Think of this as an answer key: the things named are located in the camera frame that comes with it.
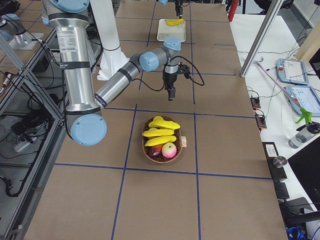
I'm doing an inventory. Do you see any white bear tray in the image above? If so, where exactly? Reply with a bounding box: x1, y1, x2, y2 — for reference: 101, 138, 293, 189
156, 19, 186, 42

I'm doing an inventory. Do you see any blue teach pendant far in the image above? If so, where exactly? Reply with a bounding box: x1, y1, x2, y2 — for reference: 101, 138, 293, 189
276, 58, 309, 86

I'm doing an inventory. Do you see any orange electronics board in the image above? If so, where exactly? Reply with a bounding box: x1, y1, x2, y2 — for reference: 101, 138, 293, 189
250, 96, 267, 132

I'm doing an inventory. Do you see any paper basket label tag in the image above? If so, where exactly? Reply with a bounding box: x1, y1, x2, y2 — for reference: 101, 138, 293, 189
180, 136, 187, 148

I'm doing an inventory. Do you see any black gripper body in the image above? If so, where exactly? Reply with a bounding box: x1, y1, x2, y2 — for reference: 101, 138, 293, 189
163, 72, 177, 90
174, 0, 182, 7

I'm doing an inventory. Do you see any blue teach pendant near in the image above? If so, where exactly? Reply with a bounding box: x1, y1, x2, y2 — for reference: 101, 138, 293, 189
285, 85, 320, 117

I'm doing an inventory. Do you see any brown wicker basket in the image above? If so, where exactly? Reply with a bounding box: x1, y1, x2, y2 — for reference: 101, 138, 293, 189
141, 115, 182, 164

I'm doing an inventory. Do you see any pink apple far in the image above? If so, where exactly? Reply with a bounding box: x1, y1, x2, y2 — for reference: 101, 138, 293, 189
149, 144, 163, 157

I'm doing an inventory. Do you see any red cylinder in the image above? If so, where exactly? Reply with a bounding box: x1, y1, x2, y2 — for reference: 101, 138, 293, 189
228, 0, 239, 22

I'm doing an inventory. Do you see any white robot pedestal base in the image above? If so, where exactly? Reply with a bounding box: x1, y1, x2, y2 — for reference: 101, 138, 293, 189
90, 0, 129, 81

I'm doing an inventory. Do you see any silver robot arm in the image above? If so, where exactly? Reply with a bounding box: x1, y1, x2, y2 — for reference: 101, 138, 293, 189
42, 0, 181, 146
156, 0, 183, 19

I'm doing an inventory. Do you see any pink apple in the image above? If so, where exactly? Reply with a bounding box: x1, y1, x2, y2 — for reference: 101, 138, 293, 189
161, 142, 177, 158
149, 144, 163, 157

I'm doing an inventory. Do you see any clear water bottle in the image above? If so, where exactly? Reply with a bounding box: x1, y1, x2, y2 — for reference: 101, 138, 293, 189
288, 121, 320, 149

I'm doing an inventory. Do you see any blue teach pendant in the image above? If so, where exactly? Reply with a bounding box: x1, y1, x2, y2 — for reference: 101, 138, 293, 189
276, 58, 309, 86
285, 85, 320, 117

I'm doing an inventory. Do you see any pink apple near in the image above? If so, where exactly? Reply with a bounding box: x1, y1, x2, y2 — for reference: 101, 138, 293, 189
161, 142, 177, 158

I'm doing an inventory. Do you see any black monitor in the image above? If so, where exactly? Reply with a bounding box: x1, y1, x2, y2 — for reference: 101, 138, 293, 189
288, 138, 320, 210

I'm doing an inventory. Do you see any aluminium frame post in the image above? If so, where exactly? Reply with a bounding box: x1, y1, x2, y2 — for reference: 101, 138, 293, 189
240, 0, 284, 78

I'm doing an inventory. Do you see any yellow banana moved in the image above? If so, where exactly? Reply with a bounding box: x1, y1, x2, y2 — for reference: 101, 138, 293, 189
164, 18, 185, 27
148, 115, 181, 130

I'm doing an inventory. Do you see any metal cup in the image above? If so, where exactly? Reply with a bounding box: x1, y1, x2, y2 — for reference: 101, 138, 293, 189
272, 155, 288, 168

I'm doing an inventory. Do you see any yellow banana long curved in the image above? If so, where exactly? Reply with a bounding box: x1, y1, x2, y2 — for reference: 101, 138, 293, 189
142, 128, 177, 147

